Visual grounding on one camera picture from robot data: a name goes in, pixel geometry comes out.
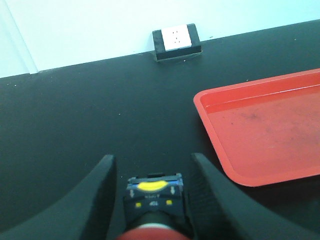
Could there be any black white power socket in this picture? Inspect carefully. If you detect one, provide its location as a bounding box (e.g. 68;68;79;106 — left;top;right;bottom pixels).
152;23;202;62

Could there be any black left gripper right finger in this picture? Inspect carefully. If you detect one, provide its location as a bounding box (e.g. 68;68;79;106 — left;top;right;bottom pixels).
188;153;320;240

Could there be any red plastic tray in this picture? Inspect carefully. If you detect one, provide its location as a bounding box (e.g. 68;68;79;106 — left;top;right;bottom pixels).
193;69;320;187

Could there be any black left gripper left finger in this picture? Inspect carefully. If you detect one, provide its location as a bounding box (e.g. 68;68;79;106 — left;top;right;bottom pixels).
0;154;117;240

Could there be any red mushroom push button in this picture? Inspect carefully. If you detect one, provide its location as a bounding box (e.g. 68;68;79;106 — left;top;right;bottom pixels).
117;173;195;240

